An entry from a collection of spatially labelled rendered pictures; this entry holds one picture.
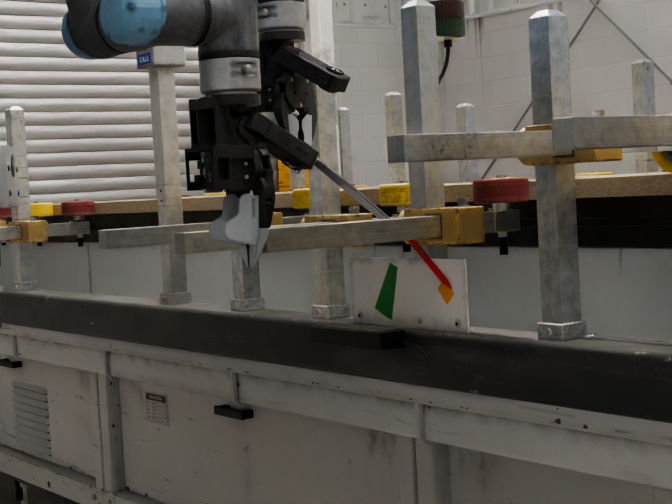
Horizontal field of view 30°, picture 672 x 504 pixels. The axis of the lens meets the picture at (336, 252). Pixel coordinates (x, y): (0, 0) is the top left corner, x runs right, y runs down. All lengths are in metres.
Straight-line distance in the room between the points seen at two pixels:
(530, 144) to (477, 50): 10.48
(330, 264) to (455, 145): 0.60
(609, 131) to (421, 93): 0.59
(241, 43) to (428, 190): 0.39
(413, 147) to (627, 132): 0.26
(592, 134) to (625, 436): 0.49
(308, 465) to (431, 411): 0.73
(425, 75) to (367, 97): 10.32
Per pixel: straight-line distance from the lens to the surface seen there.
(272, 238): 1.56
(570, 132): 1.19
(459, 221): 1.70
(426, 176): 1.76
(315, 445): 2.50
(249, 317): 2.12
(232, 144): 1.54
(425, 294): 1.77
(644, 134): 1.26
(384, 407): 1.93
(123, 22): 1.47
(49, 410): 3.66
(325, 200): 1.96
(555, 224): 1.58
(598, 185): 1.78
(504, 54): 11.72
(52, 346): 3.00
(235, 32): 1.53
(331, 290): 1.97
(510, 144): 1.47
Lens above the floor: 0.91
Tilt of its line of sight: 3 degrees down
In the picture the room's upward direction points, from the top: 3 degrees counter-clockwise
